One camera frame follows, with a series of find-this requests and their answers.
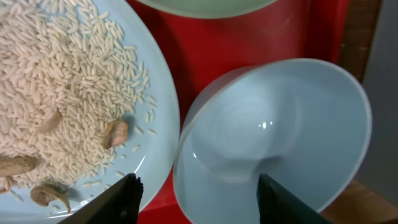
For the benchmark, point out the red serving tray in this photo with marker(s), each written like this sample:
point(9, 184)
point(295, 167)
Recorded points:
point(198, 51)

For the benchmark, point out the light blue bowl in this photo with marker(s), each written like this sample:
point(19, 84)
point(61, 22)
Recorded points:
point(306, 123)

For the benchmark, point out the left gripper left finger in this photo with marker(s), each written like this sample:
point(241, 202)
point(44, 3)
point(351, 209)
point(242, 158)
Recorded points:
point(118, 204)

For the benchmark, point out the light blue plate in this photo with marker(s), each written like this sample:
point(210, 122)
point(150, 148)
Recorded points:
point(68, 69)

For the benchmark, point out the green bowl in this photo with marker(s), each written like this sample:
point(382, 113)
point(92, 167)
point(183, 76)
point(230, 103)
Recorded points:
point(207, 9)

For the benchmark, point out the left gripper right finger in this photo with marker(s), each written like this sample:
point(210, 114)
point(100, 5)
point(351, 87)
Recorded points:
point(278, 206)

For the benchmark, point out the peanut shell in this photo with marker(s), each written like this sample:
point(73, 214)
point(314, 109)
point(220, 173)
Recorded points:
point(44, 194)
point(17, 165)
point(116, 133)

